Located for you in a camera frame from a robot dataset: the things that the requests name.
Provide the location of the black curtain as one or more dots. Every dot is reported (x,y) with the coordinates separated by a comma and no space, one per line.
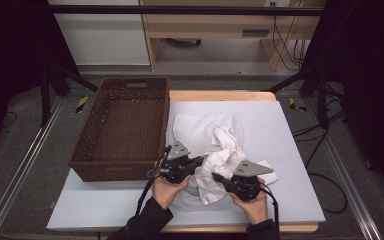
(10,50)
(373,66)

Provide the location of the person's left hand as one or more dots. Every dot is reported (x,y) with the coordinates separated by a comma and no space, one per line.
(166,193)

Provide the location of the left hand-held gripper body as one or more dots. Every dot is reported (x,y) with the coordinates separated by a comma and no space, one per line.
(176,166)

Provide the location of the aluminium floor rail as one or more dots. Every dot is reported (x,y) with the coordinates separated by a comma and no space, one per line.
(350,180)
(16,176)

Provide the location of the white cloth garment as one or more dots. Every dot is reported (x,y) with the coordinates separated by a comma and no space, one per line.
(223,160)

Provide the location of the yellow black tape strip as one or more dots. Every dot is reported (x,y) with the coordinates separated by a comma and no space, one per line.
(293,104)
(82,104)

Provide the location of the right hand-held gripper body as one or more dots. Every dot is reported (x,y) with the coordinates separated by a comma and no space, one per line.
(246,186)

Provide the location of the black metal stand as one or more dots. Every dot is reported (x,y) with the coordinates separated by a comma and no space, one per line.
(321,100)
(45,96)

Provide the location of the pale grey table board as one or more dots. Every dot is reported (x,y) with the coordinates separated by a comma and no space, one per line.
(280,133)

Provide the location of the white cabinet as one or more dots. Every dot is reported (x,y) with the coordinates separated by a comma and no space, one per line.
(103,40)

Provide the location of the white mesh laundry bag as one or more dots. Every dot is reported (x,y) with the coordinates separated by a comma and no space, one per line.
(193,133)

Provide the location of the brown wicker basket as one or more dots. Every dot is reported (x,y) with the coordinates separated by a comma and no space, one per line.
(126,133)

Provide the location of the person's right hand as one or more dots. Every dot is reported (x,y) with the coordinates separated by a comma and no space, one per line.
(256,210)

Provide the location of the wooden desk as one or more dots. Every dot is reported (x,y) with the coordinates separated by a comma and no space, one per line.
(206,23)

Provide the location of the black metal crossbar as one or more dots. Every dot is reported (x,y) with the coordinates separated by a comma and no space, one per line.
(180,10)

